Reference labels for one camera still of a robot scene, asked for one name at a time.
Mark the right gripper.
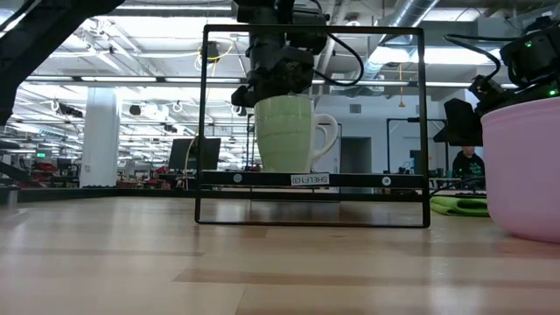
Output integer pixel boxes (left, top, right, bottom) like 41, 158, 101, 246
432, 73, 508, 148

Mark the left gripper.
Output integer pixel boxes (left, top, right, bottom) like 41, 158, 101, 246
230, 32, 317, 109

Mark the light green mug white handle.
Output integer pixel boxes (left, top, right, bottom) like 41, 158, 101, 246
253, 94, 340, 174

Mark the large pink mug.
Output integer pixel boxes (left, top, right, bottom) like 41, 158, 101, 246
479, 96, 560, 244

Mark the white shelf label sticker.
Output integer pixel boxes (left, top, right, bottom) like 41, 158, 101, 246
290, 173, 330, 186

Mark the person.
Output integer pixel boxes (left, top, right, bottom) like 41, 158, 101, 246
451, 146, 486, 190

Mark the green folded cloth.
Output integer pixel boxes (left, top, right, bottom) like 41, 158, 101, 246
430, 195, 491, 218

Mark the black computer monitor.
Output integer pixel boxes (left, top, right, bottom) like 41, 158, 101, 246
168, 137, 222, 172

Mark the grey door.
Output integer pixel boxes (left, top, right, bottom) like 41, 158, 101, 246
339, 136, 373, 174

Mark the white round pillar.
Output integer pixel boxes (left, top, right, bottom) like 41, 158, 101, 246
80, 87, 122, 188

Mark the black metal frame stand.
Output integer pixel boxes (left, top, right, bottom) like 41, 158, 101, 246
386, 116, 450, 176

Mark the black hanging ceiling camera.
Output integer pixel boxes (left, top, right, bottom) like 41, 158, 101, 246
204, 40, 221, 63

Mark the yellow hanging cord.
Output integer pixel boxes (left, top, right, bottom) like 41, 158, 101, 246
396, 63, 406, 109

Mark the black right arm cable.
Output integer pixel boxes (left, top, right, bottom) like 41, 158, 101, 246
443, 33, 504, 82

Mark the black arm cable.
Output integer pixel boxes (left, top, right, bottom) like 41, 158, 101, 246
443, 33, 504, 82
312, 32, 365, 88

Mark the black frame wooden shelf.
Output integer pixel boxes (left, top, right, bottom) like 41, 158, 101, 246
194, 24, 432, 229

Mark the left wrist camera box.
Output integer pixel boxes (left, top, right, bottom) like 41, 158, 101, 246
290, 8, 329, 56

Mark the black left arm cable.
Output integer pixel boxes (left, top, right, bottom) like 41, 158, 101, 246
312, 32, 365, 88

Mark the silver ceiling air duct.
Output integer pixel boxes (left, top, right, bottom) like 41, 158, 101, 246
361, 0, 441, 84

